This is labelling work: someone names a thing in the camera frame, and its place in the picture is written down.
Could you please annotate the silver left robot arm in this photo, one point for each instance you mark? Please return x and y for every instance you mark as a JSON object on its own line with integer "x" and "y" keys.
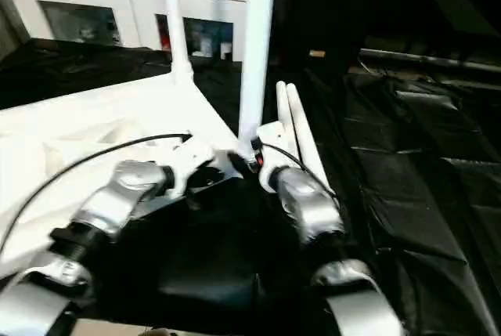
{"x": 117, "y": 191}

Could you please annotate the white plastic table top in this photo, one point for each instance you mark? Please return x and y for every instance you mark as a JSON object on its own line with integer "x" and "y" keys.
{"x": 78, "y": 116}

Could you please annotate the grey curtain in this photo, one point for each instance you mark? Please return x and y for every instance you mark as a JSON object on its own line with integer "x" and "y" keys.
{"x": 8, "y": 7}

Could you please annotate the small white cup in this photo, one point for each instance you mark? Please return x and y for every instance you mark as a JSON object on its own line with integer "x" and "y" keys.
{"x": 225, "y": 50}

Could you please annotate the red box in cabinet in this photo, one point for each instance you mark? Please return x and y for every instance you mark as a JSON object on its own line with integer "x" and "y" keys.
{"x": 166, "y": 40}

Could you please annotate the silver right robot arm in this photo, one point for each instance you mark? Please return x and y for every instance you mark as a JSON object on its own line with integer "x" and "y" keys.
{"x": 309, "y": 203}

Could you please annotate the dark metal rail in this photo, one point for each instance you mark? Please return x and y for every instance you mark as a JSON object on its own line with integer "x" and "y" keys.
{"x": 430, "y": 60}

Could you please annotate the black plastic mat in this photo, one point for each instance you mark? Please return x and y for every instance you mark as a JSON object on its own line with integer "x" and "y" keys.
{"x": 391, "y": 195}

